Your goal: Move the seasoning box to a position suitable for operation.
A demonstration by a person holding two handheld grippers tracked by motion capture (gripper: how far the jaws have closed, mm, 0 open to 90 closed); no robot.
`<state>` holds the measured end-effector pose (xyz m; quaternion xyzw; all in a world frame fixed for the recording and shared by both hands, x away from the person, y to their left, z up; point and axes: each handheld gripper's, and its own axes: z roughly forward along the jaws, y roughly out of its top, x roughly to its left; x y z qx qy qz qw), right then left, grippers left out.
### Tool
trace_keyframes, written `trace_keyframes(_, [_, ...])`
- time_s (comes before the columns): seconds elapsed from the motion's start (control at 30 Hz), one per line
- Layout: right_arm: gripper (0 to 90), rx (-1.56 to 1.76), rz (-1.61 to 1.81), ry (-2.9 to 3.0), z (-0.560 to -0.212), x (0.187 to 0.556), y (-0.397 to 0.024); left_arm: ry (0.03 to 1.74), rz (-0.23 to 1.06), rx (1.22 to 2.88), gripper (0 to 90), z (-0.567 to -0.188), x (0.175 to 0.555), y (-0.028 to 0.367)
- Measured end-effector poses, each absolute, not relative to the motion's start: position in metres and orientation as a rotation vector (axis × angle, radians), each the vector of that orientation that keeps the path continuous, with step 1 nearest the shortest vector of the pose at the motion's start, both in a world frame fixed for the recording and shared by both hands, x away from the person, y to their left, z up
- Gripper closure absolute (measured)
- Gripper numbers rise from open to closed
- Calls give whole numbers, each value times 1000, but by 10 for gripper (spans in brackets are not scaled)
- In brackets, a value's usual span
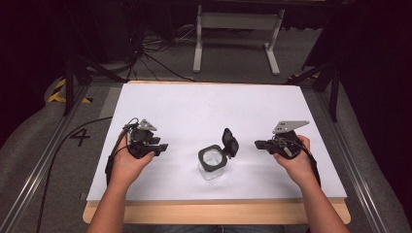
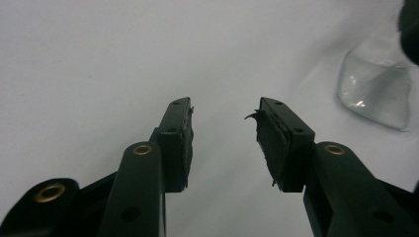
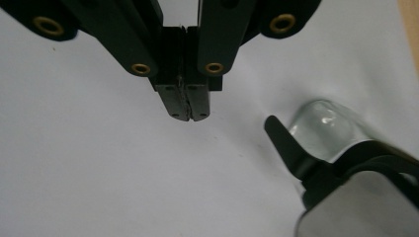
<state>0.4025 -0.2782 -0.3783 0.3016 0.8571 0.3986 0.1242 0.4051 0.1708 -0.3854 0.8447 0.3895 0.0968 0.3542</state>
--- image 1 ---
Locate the clear jar with black lid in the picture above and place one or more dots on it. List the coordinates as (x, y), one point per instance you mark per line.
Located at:
(212, 161)

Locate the person's left hand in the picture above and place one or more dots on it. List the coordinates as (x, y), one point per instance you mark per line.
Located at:
(127, 168)

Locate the white metal stand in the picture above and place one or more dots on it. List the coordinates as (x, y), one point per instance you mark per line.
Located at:
(236, 21)

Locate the black tripod stand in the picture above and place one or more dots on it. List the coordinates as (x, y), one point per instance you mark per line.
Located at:
(69, 81)
(333, 87)

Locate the metal floor rail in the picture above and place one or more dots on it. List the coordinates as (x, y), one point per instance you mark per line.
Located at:
(39, 168)
(353, 168)

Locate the white board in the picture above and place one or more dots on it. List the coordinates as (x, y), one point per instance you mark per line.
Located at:
(194, 110)

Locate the person's right hand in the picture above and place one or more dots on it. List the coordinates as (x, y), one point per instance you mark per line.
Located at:
(298, 166)

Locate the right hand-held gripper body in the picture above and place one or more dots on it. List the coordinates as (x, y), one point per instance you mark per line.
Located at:
(286, 139)

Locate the yellow black hazard tape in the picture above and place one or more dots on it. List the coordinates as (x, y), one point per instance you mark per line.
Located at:
(56, 94)

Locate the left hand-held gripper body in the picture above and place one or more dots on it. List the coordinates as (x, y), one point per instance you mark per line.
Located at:
(141, 136)

